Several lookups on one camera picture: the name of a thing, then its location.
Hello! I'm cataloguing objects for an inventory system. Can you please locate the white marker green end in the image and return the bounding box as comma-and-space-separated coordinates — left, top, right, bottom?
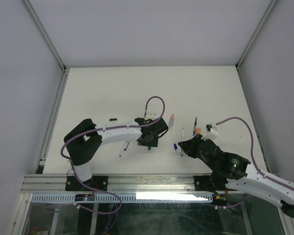
124, 141, 130, 151

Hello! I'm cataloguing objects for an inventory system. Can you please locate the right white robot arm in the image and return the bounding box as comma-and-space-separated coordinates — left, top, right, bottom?
178, 135, 294, 219

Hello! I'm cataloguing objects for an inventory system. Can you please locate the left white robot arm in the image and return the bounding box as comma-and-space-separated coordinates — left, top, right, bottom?
64, 117, 169, 190

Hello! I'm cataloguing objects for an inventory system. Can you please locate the orange pen cap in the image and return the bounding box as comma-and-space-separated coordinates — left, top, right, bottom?
196, 128, 201, 135

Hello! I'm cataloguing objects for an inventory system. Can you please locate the orange tip clear marker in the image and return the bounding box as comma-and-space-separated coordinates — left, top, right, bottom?
168, 114, 174, 131

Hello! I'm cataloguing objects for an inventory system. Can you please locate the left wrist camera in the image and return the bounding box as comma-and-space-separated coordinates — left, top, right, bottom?
145, 110, 158, 118

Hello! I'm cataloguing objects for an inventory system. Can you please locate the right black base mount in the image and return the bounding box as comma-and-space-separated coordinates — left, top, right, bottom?
193, 175, 226, 192

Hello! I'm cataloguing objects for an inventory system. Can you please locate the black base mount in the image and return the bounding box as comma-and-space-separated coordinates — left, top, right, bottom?
193, 175, 226, 192
65, 175, 108, 191

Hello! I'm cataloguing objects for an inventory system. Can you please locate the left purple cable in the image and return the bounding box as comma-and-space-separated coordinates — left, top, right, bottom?
60, 96, 166, 213

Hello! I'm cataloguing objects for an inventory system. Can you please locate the purple cable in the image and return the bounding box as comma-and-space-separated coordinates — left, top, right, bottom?
60, 96, 166, 213
205, 116, 294, 209

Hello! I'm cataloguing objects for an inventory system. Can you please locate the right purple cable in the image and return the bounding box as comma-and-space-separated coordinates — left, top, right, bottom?
205, 116, 294, 209

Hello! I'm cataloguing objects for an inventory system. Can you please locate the slotted cable duct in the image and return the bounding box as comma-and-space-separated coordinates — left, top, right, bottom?
31, 192, 213, 204

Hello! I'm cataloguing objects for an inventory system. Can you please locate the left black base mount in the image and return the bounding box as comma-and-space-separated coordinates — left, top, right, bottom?
65, 175, 108, 191

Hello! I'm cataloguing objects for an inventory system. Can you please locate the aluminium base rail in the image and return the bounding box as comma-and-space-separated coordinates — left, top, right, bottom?
21, 172, 285, 196

